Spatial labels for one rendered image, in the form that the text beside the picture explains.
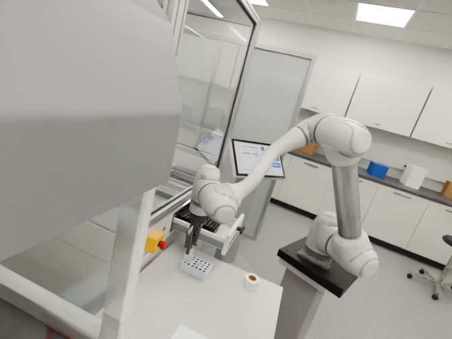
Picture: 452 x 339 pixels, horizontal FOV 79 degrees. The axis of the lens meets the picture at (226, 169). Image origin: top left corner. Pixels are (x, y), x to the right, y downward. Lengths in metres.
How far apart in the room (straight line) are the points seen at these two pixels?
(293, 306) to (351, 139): 1.04
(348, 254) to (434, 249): 3.31
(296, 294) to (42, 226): 1.51
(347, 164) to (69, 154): 1.00
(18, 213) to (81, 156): 0.08
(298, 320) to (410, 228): 3.00
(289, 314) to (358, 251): 0.61
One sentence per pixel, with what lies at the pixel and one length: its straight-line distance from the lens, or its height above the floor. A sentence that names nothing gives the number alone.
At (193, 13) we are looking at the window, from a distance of 1.08.
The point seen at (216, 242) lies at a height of 0.86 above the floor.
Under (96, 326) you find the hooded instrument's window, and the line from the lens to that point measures 0.60.
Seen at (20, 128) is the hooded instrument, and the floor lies 1.49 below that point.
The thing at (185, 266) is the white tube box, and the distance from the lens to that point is 1.29.
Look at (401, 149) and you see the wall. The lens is 4.96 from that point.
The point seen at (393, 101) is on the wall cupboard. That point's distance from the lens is 4.55.
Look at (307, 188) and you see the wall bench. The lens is 4.30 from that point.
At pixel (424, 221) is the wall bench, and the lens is 4.50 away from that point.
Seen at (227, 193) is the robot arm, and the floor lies 1.22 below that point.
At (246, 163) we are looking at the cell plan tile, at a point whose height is 1.05.
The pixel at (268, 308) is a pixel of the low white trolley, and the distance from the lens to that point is 1.28.
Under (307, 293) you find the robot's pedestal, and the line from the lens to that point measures 1.68.
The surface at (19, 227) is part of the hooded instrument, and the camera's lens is 0.32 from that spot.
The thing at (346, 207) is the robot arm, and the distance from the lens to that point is 1.28.
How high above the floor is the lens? 1.57
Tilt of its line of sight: 16 degrees down
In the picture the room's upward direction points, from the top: 15 degrees clockwise
